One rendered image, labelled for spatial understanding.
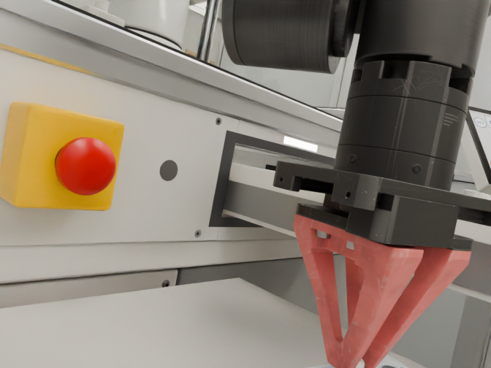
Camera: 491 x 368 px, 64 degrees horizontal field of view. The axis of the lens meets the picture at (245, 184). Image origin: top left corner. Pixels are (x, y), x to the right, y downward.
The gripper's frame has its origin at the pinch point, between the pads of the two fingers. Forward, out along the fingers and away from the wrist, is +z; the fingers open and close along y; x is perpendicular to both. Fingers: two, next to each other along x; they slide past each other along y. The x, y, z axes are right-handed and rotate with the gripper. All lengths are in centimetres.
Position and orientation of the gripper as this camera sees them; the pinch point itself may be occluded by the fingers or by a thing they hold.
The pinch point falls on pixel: (353, 351)
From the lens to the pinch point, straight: 23.2
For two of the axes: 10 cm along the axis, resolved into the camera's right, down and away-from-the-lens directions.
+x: 5.2, 1.4, -8.4
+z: -1.8, 9.8, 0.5
